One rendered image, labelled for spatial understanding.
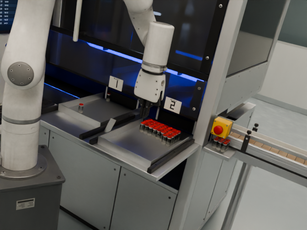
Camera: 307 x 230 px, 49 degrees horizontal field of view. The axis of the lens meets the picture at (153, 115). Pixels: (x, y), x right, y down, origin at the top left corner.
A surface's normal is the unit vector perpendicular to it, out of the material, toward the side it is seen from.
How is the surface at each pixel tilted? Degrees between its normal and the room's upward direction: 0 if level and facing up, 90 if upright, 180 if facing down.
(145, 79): 91
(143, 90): 94
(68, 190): 90
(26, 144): 90
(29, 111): 81
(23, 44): 62
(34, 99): 31
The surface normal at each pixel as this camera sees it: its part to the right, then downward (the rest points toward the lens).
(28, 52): 0.39, -0.07
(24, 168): 0.57, 0.40
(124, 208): -0.50, 0.22
